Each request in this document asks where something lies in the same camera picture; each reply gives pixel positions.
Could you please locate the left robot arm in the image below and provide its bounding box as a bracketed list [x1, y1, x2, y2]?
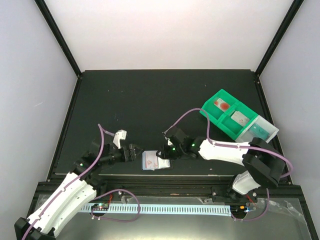
[14, 140, 143, 240]

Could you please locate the white slotted cable duct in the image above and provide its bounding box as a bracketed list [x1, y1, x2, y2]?
[79, 203, 231, 217]

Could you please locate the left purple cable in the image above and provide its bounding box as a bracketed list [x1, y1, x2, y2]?
[22, 123, 118, 240]

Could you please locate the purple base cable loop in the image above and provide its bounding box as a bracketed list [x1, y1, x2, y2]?
[90, 186, 142, 222]

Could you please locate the red dotted card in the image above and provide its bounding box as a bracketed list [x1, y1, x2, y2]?
[213, 98, 230, 112]

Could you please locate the black leather card holder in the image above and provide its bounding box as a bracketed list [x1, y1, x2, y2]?
[141, 150, 172, 171]

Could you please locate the clear plastic bin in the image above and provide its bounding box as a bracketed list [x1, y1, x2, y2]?
[235, 115, 279, 143]

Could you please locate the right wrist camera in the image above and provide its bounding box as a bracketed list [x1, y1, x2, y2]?
[163, 130, 174, 146]

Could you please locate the black aluminium rail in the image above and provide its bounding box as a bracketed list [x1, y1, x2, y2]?
[102, 175, 232, 197]

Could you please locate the green divided bin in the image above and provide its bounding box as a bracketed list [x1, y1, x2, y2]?
[200, 89, 258, 141]

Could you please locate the white magnetic stripe card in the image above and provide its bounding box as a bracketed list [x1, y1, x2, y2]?
[158, 158, 171, 169]

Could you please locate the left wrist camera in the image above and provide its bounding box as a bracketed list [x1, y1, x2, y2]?
[113, 129, 127, 149]

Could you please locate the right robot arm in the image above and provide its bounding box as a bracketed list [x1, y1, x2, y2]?
[156, 127, 292, 202]

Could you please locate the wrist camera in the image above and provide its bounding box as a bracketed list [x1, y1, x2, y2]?
[113, 129, 127, 149]
[163, 130, 174, 146]

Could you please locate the teal VIP card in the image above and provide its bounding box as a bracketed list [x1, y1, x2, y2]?
[249, 123, 269, 140]

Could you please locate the small circuit board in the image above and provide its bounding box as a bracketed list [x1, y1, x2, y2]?
[91, 203, 109, 211]

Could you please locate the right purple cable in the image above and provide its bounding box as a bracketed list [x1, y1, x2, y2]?
[162, 107, 294, 179]

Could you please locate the white pink card in bin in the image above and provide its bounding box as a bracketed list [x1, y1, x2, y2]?
[231, 111, 250, 127]

